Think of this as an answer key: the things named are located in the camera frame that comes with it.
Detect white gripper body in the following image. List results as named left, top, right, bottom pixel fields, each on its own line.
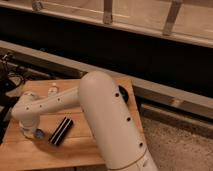
left=19, top=122, right=39, bottom=139

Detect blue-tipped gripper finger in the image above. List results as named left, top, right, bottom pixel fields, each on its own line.
left=35, top=129, right=45, bottom=139

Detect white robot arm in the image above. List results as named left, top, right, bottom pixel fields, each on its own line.
left=12, top=71, right=158, bottom=171

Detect dark ceramic bowl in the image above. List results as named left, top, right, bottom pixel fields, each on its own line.
left=118, top=85, right=129, bottom=103

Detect black striped box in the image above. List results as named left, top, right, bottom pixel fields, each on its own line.
left=49, top=117, right=73, bottom=146

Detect white plastic bottle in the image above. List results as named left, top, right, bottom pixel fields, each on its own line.
left=48, top=83, right=59, bottom=96

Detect wooden table board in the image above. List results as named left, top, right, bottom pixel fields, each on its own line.
left=0, top=77, right=145, bottom=171

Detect black cables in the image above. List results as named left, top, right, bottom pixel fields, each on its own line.
left=0, top=52, right=27, bottom=98

